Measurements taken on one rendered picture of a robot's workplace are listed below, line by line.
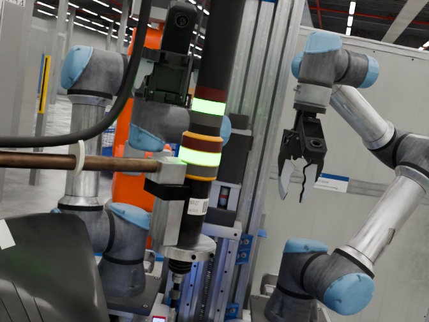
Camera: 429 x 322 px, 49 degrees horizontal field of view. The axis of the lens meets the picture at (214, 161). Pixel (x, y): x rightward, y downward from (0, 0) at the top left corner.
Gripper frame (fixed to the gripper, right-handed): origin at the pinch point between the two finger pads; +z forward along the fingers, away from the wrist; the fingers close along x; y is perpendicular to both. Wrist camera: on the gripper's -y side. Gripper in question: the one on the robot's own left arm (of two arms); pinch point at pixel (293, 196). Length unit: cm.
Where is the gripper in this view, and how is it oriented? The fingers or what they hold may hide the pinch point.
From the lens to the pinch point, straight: 105.3
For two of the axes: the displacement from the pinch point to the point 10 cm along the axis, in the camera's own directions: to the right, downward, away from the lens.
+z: -1.8, 9.7, 1.5
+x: -9.8, -1.7, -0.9
